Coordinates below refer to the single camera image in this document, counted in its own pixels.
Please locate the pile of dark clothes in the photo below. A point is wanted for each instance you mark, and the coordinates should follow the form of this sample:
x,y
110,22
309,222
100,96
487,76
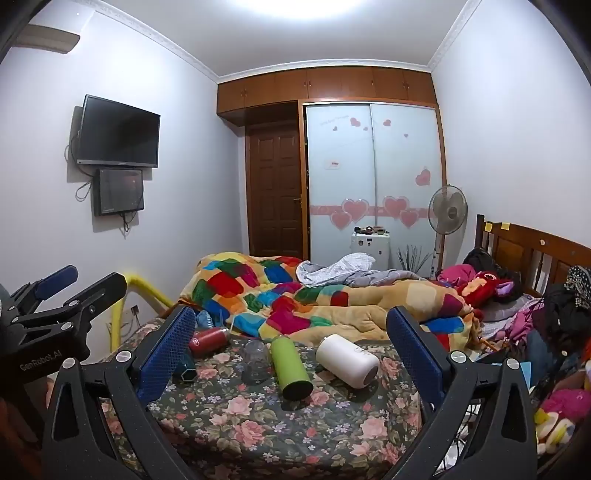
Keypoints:
x,y
563,309

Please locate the dark teal hexagonal cup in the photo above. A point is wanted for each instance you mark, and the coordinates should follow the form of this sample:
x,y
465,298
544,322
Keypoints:
x,y
184,372

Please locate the red bottle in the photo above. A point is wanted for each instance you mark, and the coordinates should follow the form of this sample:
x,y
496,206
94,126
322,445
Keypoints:
x,y
207,342

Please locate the red plush toy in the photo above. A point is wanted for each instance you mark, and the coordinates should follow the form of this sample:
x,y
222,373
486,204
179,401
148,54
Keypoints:
x,y
480,286

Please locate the green cup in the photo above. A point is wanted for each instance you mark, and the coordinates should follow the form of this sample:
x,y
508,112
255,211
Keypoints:
x,y
288,369

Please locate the pink cloth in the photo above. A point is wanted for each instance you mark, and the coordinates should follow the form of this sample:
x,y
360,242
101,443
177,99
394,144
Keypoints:
x,y
455,275

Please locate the floral bedsheet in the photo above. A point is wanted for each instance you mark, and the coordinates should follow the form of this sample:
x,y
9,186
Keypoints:
x,y
258,429

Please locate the wall air conditioner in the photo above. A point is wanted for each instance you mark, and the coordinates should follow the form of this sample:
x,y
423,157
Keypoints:
x,y
51,39

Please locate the small white cabinet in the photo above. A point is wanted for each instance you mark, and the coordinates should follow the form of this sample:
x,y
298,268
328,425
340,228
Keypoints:
x,y
369,248

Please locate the black bag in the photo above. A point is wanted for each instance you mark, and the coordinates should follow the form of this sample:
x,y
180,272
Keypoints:
x,y
480,261

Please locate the black wall television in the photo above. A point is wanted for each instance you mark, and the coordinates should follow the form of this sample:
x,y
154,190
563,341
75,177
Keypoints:
x,y
117,131

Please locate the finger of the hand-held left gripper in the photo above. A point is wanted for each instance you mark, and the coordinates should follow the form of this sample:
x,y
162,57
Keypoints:
x,y
99,293
55,279

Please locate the wardrobe with heart stickers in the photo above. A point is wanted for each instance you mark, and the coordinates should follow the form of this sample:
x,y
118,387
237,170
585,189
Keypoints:
x,y
341,175

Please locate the grey blanket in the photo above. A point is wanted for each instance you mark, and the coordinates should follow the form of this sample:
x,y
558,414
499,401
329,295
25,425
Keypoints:
x,y
332,270

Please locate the yellow pipe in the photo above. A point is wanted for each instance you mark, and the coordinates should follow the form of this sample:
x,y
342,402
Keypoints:
x,y
143,288

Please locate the wooden overhead cabinet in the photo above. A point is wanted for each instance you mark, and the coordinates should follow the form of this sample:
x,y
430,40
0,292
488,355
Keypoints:
x,y
323,83

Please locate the white cup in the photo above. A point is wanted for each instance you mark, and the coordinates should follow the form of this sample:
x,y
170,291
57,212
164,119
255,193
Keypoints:
x,y
344,362

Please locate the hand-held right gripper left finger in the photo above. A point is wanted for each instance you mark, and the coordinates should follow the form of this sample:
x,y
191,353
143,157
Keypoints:
x,y
166,355

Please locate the standing fan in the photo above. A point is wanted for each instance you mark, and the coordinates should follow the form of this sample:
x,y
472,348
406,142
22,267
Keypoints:
x,y
447,207

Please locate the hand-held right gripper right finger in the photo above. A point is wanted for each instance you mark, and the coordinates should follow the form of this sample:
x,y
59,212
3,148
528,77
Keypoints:
x,y
415,360

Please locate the pink yellow plush toy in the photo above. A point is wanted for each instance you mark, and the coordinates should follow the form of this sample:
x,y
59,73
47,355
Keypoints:
x,y
561,406

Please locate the clear glass cup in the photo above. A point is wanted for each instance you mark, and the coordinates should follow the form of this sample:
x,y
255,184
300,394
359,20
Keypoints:
x,y
256,364

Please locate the dark dried twigs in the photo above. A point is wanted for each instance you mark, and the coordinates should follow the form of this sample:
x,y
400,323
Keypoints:
x,y
413,261

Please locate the wooden headboard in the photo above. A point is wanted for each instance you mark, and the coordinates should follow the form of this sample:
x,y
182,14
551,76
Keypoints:
x,y
512,244

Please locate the small black wall monitor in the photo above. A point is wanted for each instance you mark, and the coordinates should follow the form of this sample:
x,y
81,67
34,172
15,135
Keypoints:
x,y
119,191

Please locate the brown wooden door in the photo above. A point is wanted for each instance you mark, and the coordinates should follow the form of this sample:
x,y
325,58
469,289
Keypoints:
x,y
274,194

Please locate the colourful patchwork quilt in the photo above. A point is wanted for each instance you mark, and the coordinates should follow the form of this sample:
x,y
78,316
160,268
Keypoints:
x,y
258,295

